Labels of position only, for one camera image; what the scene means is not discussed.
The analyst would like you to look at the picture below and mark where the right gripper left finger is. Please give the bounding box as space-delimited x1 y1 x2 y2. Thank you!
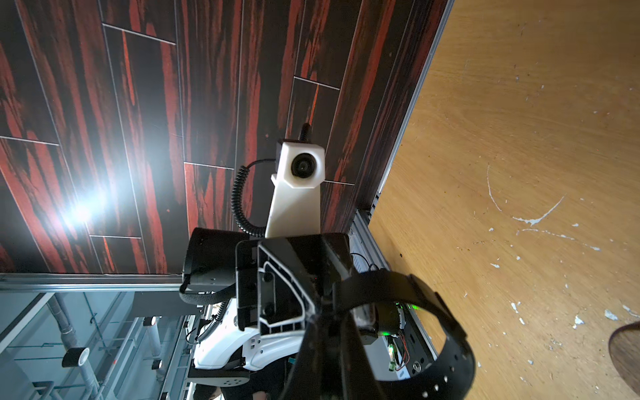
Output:
280 316 330 399

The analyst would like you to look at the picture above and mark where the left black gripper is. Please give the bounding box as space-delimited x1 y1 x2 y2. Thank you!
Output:
235 233 353 335

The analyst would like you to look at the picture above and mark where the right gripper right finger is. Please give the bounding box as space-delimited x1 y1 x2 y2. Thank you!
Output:
338 313 387 399

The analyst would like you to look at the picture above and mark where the thin black band watch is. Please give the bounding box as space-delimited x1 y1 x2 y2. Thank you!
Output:
322 271 476 399

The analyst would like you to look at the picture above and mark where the wooden watch stand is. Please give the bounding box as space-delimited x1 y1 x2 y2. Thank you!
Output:
608 322 640 395

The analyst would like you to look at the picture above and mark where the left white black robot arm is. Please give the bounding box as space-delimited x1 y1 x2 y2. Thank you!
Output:
179 228 353 381

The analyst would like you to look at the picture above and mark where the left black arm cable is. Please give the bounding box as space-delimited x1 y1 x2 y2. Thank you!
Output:
231 157 278 238

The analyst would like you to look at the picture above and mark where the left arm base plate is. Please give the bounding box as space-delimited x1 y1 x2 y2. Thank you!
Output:
377 303 438 380

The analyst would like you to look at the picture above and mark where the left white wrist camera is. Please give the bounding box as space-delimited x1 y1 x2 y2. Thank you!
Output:
265 140 325 238

